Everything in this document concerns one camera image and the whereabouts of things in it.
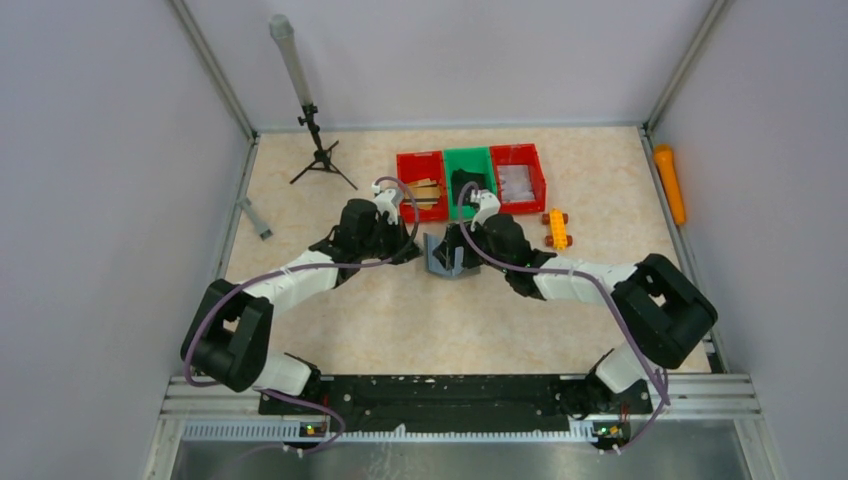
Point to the orange flashlight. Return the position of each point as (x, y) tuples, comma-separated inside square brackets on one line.
[(663, 157)]

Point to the grey card holder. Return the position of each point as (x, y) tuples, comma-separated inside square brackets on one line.
[(446, 265)]

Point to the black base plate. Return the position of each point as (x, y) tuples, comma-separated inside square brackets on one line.
[(473, 403)]

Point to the green bin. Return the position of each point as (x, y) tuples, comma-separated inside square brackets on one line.
[(475, 159)]

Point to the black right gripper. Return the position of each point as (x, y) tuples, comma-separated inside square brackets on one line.
[(465, 245)]

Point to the small grey bracket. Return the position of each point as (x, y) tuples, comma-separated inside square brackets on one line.
[(261, 227)]

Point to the yellow toy brick car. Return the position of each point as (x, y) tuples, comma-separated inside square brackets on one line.
[(558, 237)]

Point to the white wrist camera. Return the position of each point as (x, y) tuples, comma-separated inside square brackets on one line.
[(487, 205), (387, 202)]

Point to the black tripod with grey tube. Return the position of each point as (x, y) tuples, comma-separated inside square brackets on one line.
[(283, 35)]

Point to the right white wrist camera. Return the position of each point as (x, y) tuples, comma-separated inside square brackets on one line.
[(487, 205)]

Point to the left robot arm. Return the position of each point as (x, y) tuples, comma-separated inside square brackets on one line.
[(228, 340)]

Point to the right red bin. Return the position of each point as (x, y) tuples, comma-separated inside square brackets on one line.
[(521, 154)]

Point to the clear bag in bin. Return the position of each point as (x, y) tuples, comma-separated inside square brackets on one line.
[(515, 183)]

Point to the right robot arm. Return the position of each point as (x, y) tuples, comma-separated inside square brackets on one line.
[(662, 315)]

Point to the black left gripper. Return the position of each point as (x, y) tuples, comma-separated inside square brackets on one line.
[(395, 237)]

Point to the black item in bin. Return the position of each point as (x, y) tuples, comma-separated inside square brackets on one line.
[(460, 177)]

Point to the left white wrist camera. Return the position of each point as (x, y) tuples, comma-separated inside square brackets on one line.
[(387, 202)]

